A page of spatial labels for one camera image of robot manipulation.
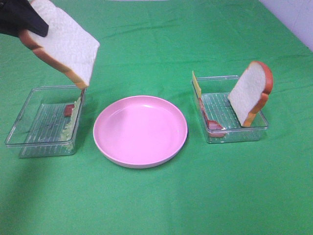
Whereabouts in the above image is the bacon strip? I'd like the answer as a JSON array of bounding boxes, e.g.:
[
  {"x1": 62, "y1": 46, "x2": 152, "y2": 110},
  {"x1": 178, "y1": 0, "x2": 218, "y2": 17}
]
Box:
[
  {"x1": 64, "y1": 89, "x2": 85, "y2": 117},
  {"x1": 198, "y1": 98, "x2": 225, "y2": 138}
]

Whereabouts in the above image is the left clear plastic container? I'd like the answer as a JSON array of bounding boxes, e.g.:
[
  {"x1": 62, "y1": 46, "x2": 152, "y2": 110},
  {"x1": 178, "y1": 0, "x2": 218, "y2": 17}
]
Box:
[{"x1": 5, "y1": 85, "x2": 85, "y2": 158}]

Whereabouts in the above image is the bread slice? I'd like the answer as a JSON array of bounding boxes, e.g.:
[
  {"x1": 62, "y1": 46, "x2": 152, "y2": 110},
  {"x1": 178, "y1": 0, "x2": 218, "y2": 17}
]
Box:
[
  {"x1": 19, "y1": 0, "x2": 100, "y2": 89},
  {"x1": 228, "y1": 61, "x2": 273, "y2": 127}
]

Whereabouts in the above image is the green lettuce leaf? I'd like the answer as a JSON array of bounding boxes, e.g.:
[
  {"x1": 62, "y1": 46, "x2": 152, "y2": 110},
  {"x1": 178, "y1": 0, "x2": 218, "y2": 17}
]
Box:
[{"x1": 59, "y1": 101, "x2": 81, "y2": 154}]

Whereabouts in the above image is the clear plastic container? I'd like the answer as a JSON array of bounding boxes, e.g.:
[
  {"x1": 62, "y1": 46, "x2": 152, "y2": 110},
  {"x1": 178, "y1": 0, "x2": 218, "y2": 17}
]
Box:
[
  {"x1": 5, "y1": 85, "x2": 85, "y2": 158},
  {"x1": 191, "y1": 75, "x2": 268, "y2": 143}
]

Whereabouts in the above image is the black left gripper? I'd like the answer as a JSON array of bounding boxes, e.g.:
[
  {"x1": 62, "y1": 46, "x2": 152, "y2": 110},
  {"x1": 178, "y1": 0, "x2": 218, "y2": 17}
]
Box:
[{"x1": 0, "y1": 0, "x2": 49, "y2": 37}]

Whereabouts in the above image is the green tablecloth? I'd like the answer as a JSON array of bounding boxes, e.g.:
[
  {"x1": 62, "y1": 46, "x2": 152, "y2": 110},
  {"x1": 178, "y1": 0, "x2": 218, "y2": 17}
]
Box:
[{"x1": 0, "y1": 0, "x2": 313, "y2": 235}]

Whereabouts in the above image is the yellow cheese slice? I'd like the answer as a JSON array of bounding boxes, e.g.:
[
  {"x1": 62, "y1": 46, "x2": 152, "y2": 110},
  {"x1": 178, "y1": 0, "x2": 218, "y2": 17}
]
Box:
[{"x1": 192, "y1": 71, "x2": 202, "y2": 98}]

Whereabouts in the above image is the pink round plate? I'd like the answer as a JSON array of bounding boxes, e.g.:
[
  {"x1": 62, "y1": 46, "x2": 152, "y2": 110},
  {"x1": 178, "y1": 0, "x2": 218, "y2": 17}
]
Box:
[{"x1": 93, "y1": 95, "x2": 188, "y2": 168}]

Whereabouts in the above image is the right clear plastic container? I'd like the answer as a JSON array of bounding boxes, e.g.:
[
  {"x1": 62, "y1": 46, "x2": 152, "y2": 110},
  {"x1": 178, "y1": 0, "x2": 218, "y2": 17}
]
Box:
[{"x1": 191, "y1": 75, "x2": 268, "y2": 143}]

